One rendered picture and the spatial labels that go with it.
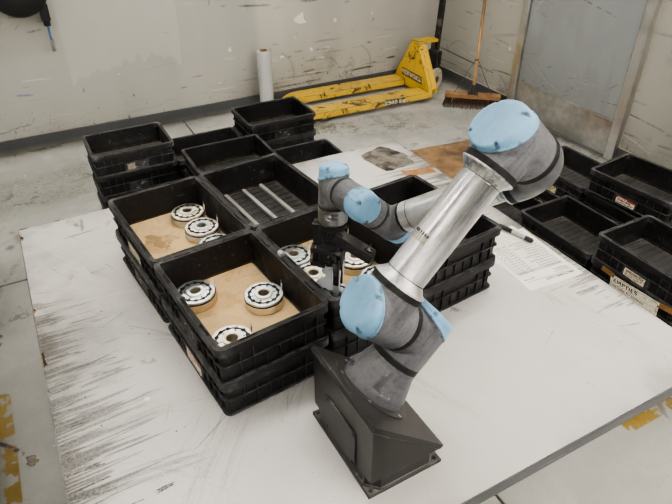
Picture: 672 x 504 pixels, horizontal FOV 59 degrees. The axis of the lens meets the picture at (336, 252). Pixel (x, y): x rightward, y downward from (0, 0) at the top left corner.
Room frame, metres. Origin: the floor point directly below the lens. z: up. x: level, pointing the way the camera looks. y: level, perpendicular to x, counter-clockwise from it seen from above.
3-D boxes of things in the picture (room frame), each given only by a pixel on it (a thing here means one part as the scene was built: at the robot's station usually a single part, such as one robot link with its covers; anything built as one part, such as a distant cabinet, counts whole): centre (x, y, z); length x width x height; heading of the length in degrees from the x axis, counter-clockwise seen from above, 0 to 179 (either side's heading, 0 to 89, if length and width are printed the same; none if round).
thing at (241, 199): (1.66, 0.23, 0.87); 0.40 x 0.30 x 0.11; 34
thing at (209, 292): (1.21, 0.37, 0.86); 0.10 x 0.10 x 0.01
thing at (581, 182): (2.69, -1.20, 0.31); 0.40 x 0.30 x 0.34; 28
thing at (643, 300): (1.70, -1.11, 0.41); 0.31 x 0.02 x 0.16; 28
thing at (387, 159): (2.33, -0.22, 0.71); 0.22 x 0.19 x 0.01; 28
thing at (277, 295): (1.20, 0.19, 0.86); 0.10 x 0.10 x 0.01
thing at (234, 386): (1.16, 0.25, 0.76); 0.40 x 0.30 x 0.12; 34
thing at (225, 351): (1.16, 0.25, 0.92); 0.40 x 0.30 x 0.02; 34
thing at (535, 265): (1.60, -0.63, 0.70); 0.33 x 0.23 x 0.01; 28
